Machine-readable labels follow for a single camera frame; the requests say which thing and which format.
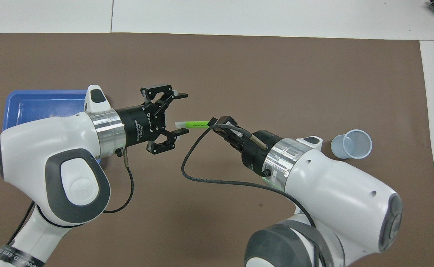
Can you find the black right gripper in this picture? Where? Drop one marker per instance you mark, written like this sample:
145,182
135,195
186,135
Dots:
259,152

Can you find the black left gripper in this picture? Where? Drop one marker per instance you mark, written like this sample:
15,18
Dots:
139,124

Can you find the blue plastic tray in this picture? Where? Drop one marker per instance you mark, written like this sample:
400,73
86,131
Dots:
35,105

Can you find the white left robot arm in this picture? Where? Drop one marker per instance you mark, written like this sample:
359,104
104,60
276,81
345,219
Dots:
53,155

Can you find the green pen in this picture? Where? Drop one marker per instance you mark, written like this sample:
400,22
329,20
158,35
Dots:
196,124

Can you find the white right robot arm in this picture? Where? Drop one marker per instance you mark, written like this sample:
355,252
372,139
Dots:
335,200

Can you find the brown table mat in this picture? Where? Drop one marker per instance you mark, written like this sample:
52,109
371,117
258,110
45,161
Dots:
217,74

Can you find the translucent plastic cup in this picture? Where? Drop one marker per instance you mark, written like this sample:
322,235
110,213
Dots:
337,148

